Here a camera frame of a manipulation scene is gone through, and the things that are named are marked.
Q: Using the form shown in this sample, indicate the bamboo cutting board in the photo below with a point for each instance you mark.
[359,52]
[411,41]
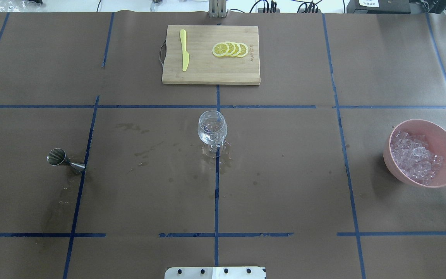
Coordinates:
[204,67]

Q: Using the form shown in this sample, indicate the clear ice cube pile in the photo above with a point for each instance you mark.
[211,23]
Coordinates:
[412,155]

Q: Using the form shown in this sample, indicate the yellow plastic knife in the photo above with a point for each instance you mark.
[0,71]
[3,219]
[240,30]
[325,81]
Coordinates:
[184,52]

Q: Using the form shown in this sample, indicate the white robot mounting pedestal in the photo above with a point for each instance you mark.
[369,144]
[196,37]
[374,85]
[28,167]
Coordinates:
[231,272]

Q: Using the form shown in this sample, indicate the aluminium frame post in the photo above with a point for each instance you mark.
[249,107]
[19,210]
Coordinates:
[217,9]

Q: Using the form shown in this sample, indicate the black box on desk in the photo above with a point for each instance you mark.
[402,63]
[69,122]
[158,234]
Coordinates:
[378,7]

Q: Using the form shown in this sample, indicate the pink plastic bowl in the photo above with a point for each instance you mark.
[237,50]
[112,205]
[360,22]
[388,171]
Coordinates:
[435,137]

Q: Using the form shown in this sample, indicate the clear wine glass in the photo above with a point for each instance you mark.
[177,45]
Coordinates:
[212,131]

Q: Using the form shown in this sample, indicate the steel double jigger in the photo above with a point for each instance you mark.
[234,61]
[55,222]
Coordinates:
[59,157]

